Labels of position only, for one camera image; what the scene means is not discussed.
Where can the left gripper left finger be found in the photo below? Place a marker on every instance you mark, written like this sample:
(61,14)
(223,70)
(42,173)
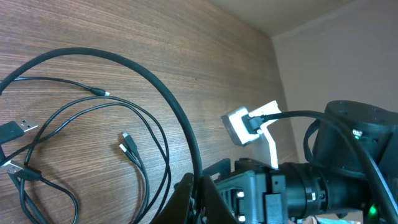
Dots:
(177,209)

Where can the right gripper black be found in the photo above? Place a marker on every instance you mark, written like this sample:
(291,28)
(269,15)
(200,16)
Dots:
(253,193)

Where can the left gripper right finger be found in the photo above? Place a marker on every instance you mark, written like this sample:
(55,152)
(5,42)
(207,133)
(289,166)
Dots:
(214,205)

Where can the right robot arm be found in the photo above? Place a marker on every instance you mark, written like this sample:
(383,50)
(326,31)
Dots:
(351,166)

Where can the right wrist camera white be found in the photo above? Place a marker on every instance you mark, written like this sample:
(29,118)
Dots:
(247,127)

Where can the right camera cable black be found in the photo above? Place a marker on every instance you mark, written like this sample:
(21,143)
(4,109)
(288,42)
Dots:
(377,182)

